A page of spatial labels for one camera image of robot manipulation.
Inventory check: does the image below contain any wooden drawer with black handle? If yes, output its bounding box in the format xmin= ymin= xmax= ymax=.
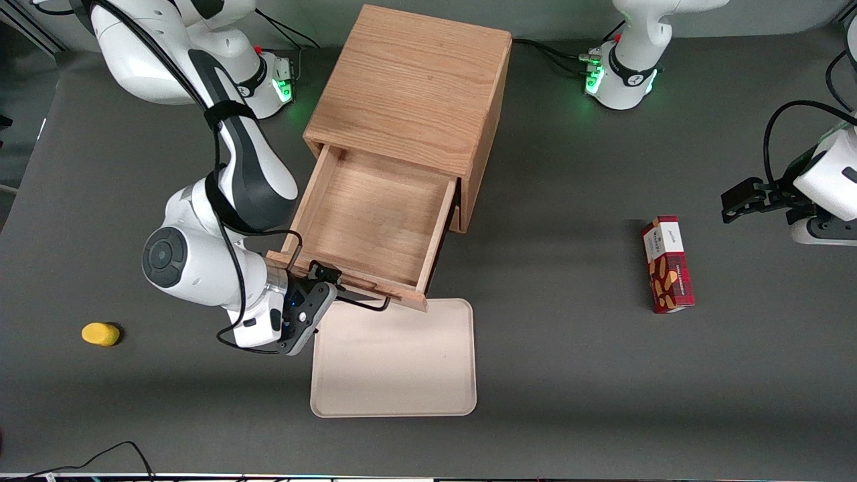
xmin=266 ymin=144 xmax=463 ymax=313

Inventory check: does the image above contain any wooden drawer cabinet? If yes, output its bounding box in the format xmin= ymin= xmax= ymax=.
xmin=303 ymin=5 xmax=514 ymax=234

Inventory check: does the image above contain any red snack box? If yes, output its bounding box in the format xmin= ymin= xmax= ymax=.
xmin=640 ymin=214 xmax=696 ymax=315

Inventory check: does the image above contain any beige rectangular tray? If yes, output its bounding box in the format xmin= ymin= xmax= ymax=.
xmin=310 ymin=298 xmax=477 ymax=418

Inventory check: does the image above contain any yellow foam block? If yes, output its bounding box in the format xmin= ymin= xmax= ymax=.
xmin=81 ymin=322 xmax=123 ymax=347

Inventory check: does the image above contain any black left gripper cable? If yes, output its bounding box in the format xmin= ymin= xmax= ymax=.
xmin=763 ymin=100 xmax=857 ymax=191

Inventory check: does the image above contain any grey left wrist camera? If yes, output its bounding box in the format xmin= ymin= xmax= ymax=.
xmin=790 ymin=216 xmax=857 ymax=246

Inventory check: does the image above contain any black looped cable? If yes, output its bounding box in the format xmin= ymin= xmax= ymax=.
xmin=826 ymin=50 xmax=857 ymax=113

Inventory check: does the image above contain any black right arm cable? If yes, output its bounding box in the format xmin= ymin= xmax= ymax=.
xmin=80 ymin=0 xmax=305 ymax=355

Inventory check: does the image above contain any black cable at table edge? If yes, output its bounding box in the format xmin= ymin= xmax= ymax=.
xmin=0 ymin=440 xmax=156 ymax=482

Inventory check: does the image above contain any black left base cable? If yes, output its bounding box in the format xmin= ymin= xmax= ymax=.
xmin=529 ymin=44 xmax=600 ymax=76
xmin=512 ymin=38 xmax=600 ymax=61

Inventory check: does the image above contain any black base cable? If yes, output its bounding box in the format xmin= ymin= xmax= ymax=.
xmin=512 ymin=38 xmax=600 ymax=61
xmin=529 ymin=44 xmax=600 ymax=76
xmin=254 ymin=7 xmax=322 ymax=88

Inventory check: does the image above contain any black right base cable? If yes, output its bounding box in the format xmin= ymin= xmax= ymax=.
xmin=254 ymin=7 xmax=322 ymax=88

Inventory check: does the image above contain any aluminium frame profile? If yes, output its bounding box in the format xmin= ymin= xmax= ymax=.
xmin=0 ymin=0 xmax=68 ymax=58

